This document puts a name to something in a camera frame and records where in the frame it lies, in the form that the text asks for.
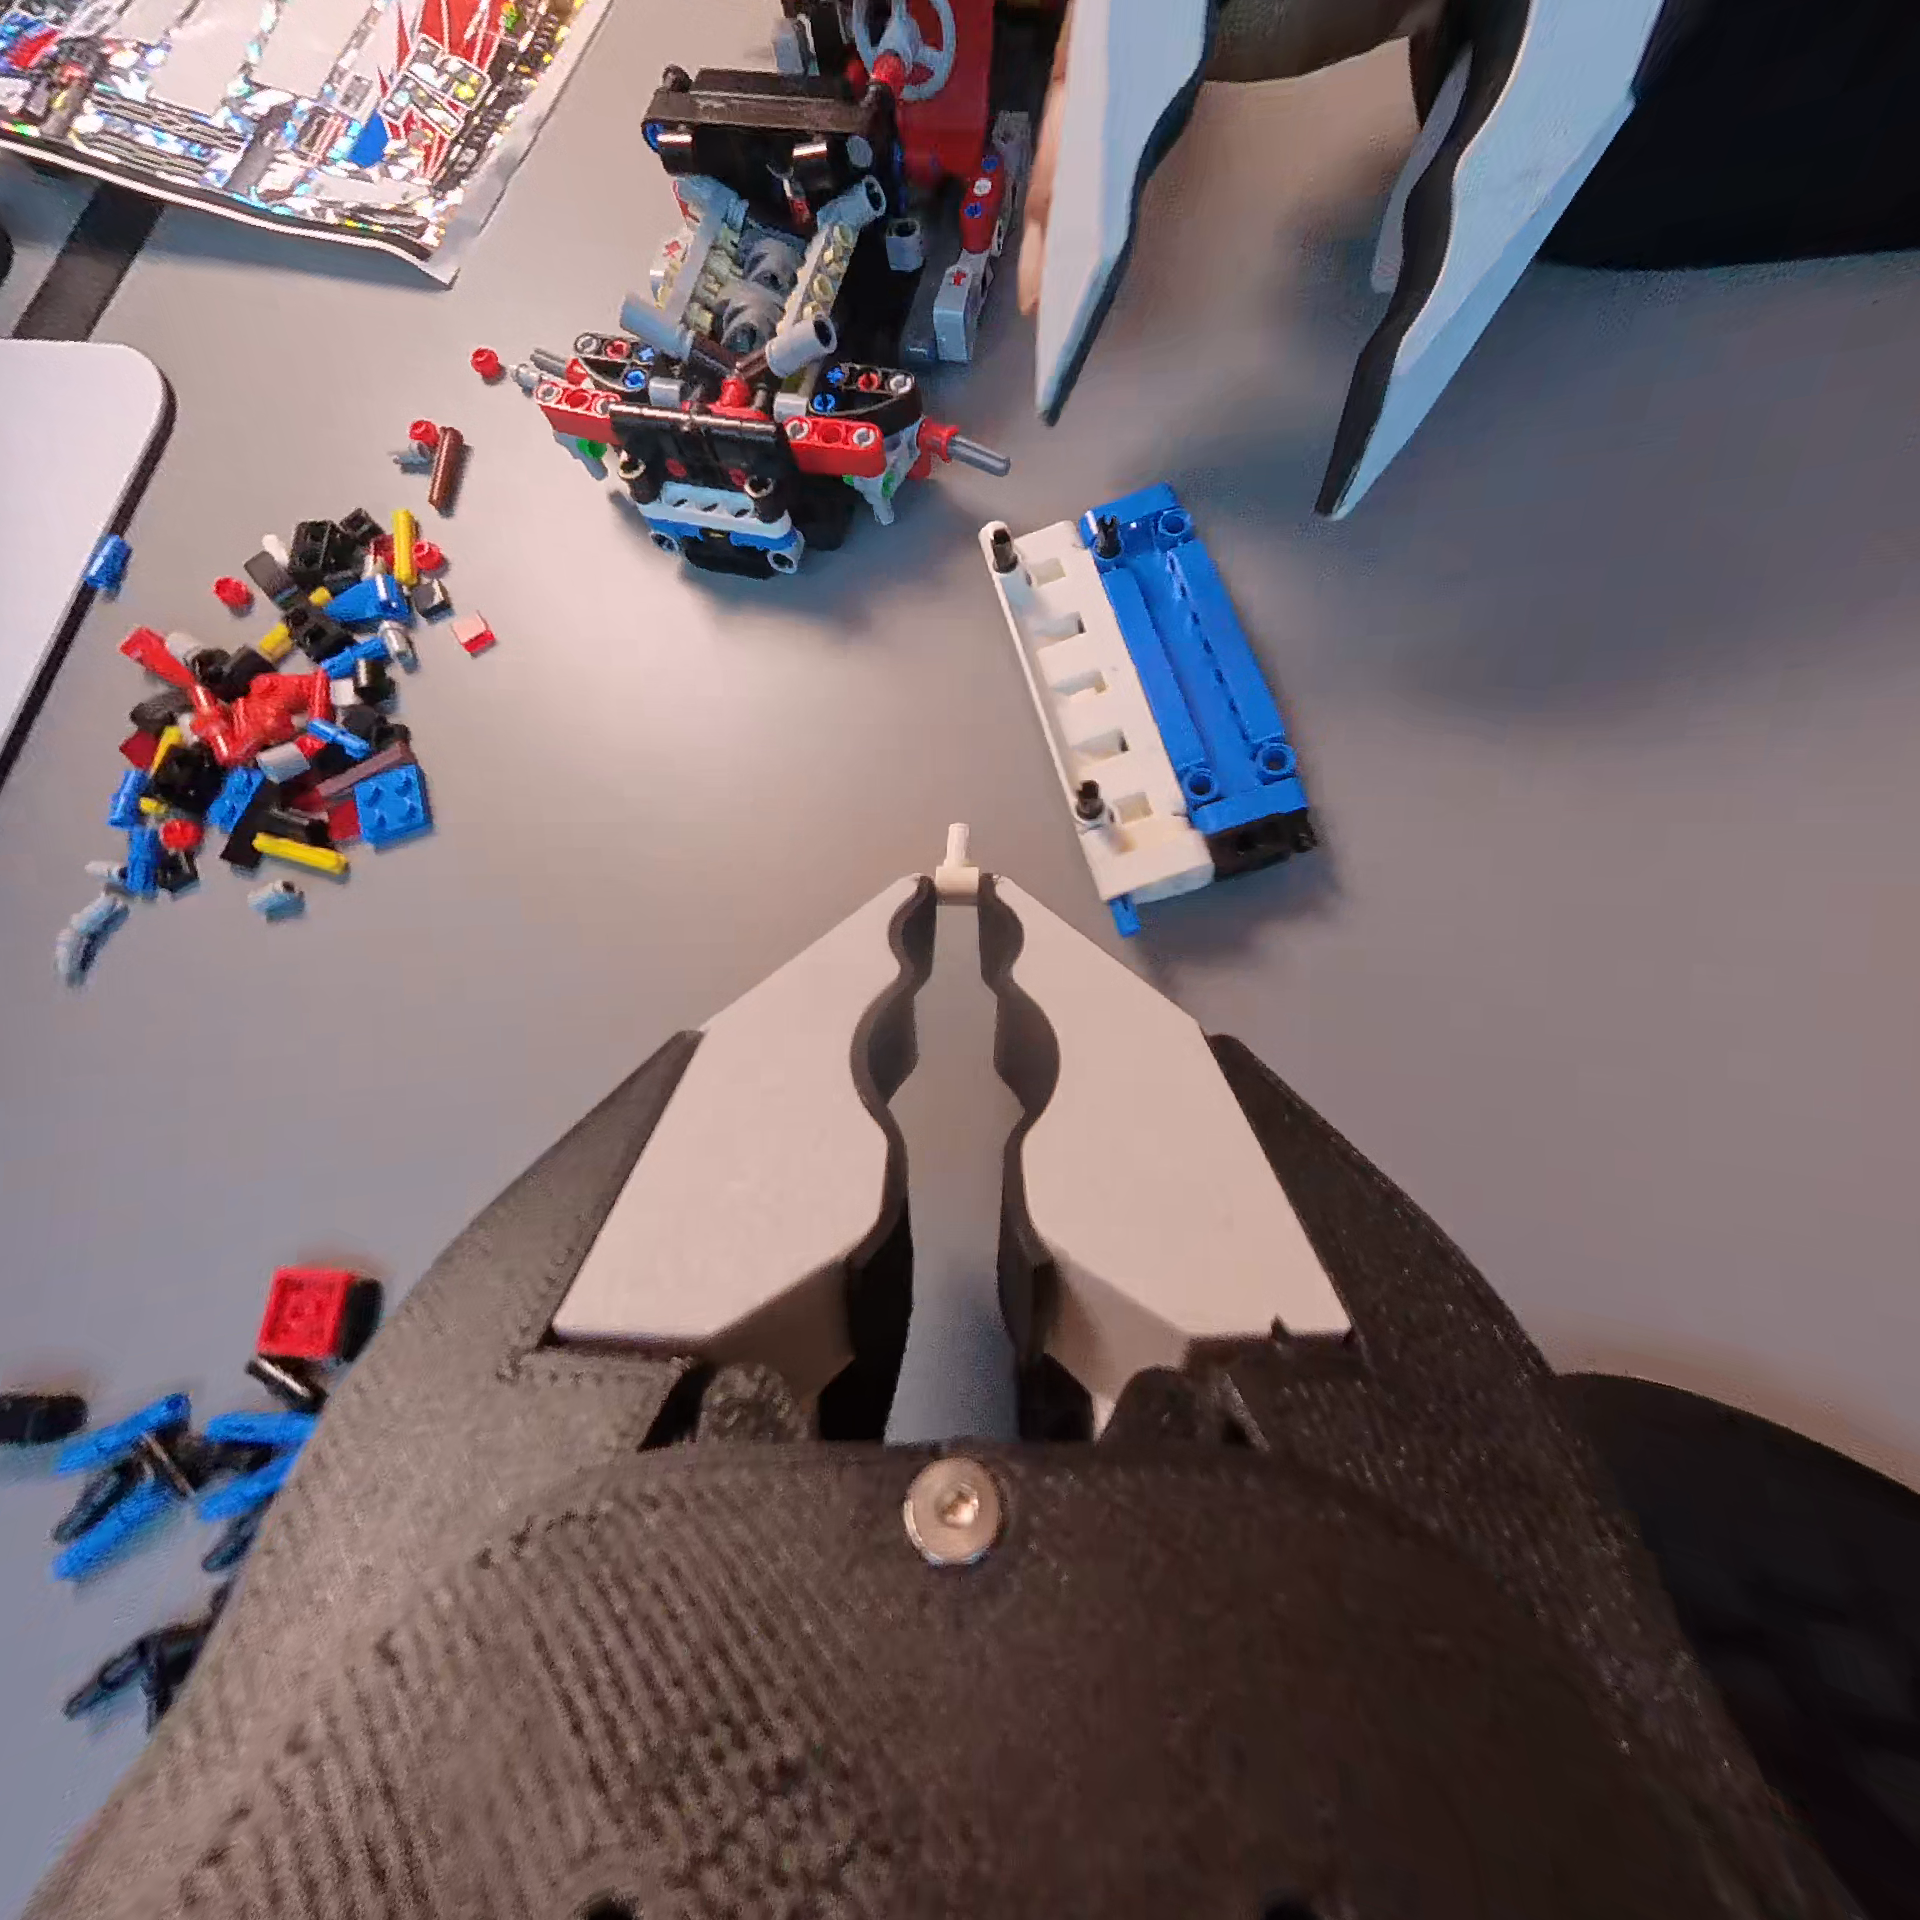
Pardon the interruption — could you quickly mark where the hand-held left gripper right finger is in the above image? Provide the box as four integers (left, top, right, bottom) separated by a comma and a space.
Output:
979, 875, 1357, 1443

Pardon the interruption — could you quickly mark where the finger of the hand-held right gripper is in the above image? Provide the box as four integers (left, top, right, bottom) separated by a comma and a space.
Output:
1037, 0, 1219, 423
1313, 0, 1670, 523

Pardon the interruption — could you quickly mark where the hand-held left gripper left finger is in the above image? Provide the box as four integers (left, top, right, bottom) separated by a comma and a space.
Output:
548, 870, 936, 1443

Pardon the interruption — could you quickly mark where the blue and white lego panel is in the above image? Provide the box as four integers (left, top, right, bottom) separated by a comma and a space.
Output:
979, 483, 1323, 940

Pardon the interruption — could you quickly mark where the partly built lego car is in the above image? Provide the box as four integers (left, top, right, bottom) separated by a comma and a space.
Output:
508, 0, 1012, 580

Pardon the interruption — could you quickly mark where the red lego brick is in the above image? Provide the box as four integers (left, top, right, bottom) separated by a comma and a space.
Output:
249, 1266, 386, 1409

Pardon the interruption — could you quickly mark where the pile of mixed lego pieces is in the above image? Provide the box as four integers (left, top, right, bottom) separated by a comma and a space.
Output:
56, 420, 501, 985

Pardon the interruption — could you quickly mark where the person's right hand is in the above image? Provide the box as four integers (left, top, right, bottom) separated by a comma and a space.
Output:
1018, 23, 1076, 315

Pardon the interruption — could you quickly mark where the pile of blue black pins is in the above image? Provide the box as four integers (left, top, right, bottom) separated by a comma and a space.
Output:
0, 1387, 324, 1728

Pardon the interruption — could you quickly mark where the shiny sticker sheet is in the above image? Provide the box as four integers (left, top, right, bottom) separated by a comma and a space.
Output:
0, 0, 612, 288

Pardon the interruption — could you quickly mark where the white book stand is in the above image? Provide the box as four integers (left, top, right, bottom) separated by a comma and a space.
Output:
0, 340, 171, 784

